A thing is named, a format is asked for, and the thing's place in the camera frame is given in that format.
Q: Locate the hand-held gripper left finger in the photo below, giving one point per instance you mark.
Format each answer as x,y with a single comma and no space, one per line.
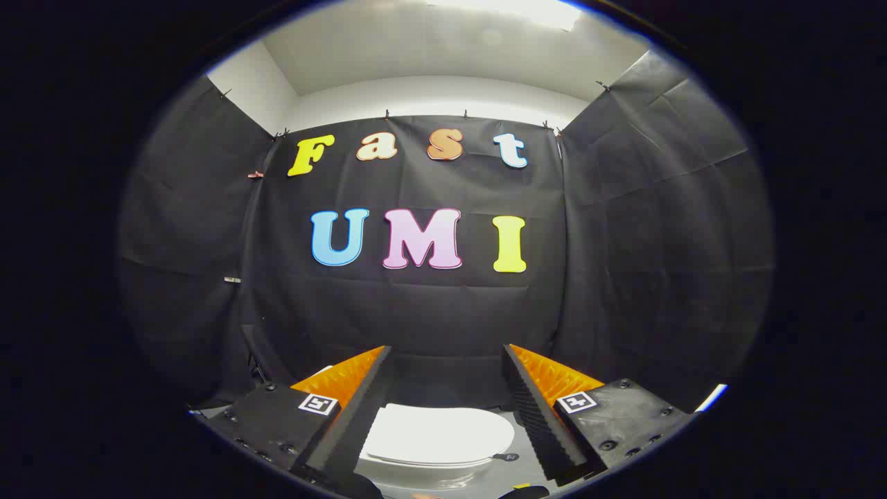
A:
357,409

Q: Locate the black backdrop cloth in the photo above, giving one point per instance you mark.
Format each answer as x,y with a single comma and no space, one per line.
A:
429,305

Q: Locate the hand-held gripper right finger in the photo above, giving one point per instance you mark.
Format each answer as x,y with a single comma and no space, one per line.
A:
537,412

